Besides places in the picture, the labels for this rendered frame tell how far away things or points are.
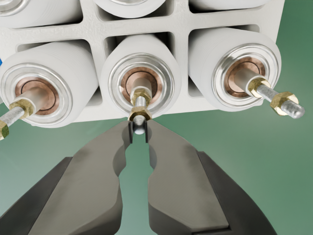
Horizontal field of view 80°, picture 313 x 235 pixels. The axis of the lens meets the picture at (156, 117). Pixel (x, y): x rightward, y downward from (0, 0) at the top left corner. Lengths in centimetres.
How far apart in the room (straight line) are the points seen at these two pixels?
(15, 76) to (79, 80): 6
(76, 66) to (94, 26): 6
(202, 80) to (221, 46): 4
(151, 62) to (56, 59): 10
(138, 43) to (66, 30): 12
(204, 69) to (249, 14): 11
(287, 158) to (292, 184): 14
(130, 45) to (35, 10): 9
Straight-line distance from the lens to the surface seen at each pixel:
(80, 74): 25
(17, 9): 23
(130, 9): 21
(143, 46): 21
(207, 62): 23
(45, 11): 24
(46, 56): 24
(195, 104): 32
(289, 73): 60
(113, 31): 28
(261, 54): 24
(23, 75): 25
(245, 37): 24
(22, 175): 76
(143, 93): 18
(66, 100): 24
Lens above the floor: 46
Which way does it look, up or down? 61 degrees down
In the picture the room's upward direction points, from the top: 174 degrees clockwise
